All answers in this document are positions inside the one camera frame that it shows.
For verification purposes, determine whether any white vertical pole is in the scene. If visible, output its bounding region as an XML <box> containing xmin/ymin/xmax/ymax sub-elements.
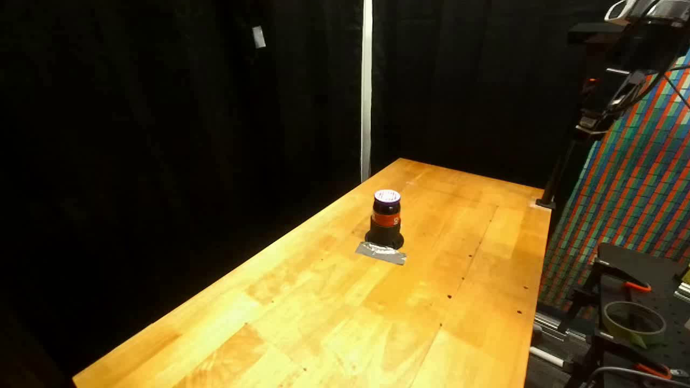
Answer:
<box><xmin>357</xmin><ymin>0</ymin><xmax>374</xmax><ymax>183</ymax></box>

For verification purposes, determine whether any aluminium rail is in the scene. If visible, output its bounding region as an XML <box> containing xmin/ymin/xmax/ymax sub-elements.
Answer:
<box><xmin>529</xmin><ymin>309</ymin><xmax>587</xmax><ymax>371</ymax></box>

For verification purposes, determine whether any orange black clamp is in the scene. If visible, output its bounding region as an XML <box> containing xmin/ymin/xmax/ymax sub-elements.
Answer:
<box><xmin>589</xmin><ymin>260</ymin><xmax>655</xmax><ymax>298</ymax></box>

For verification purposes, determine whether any black perforated plate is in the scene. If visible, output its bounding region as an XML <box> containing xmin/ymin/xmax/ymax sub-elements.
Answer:
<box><xmin>593</xmin><ymin>241</ymin><xmax>690</xmax><ymax>373</ymax></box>

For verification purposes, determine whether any grey square base plate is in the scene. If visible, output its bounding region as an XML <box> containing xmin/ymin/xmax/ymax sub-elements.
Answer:
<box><xmin>355</xmin><ymin>239</ymin><xmax>410</xmax><ymax>267</ymax></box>

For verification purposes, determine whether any dark upside-down cup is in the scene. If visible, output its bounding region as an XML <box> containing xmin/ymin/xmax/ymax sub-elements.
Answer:
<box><xmin>365</xmin><ymin>188</ymin><xmax>405</xmax><ymax>252</ymax></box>

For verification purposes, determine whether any white tag on curtain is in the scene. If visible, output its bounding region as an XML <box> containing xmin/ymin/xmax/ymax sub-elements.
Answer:
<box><xmin>249</xmin><ymin>24</ymin><xmax>269</xmax><ymax>51</ymax></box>

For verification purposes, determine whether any black curtain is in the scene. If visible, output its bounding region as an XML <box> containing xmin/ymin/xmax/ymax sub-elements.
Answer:
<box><xmin>0</xmin><ymin>0</ymin><xmax>621</xmax><ymax>380</ymax></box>

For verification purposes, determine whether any colourful striped cloth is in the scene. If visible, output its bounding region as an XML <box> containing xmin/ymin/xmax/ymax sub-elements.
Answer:
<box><xmin>539</xmin><ymin>50</ymin><xmax>690</xmax><ymax>313</ymax></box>

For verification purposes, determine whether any beige tape roll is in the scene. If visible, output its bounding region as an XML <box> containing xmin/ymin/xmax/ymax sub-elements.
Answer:
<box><xmin>599</xmin><ymin>298</ymin><xmax>671</xmax><ymax>351</ymax></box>

